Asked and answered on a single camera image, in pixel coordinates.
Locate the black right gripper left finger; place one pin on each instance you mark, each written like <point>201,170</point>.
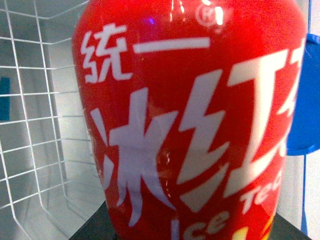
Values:
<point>98,227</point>

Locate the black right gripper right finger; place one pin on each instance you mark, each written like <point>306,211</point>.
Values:
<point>284,230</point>

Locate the white wire basket near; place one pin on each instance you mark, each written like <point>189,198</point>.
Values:
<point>49,186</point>

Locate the red ice tea bottle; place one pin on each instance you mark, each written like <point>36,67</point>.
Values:
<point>189,104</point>

